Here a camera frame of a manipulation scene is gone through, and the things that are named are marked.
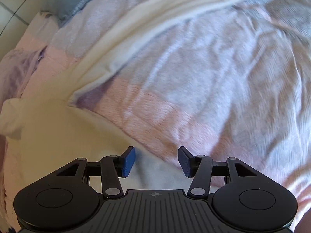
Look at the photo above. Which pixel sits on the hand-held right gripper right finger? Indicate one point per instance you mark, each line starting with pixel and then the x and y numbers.
pixel 185 162

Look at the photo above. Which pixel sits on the blue-grey pillow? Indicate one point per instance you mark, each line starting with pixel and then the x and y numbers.
pixel 70 2

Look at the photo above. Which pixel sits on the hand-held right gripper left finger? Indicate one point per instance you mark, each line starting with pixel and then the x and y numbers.
pixel 128 162

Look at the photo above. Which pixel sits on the cream wardrobe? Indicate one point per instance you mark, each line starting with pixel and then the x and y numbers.
pixel 12 0

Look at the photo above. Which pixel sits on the off-white shirt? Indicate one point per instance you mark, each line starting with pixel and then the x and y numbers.
pixel 60 138

